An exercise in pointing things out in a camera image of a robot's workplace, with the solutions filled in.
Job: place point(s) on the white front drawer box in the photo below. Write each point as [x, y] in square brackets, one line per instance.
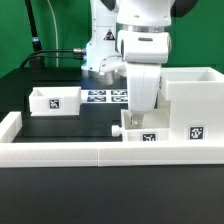
[154, 127]

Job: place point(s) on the white drawer cabinet housing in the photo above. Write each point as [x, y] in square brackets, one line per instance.
[194, 97]

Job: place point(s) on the black camera stand pole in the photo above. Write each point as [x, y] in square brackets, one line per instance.
[36, 62]

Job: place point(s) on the white fiducial marker sheet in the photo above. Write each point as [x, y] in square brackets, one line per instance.
[114, 96]

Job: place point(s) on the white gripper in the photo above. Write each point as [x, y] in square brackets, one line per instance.
[142, 84]

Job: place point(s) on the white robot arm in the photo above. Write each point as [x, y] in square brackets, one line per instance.
[131, 38]

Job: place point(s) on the white rear drawer box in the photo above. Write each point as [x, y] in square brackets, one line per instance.
[55, 101]

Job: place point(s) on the white U-shaped fence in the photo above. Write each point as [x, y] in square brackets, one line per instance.
[100, 154]

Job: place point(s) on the white drawer box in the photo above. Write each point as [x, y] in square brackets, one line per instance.
[55, 101]
[154, 127]

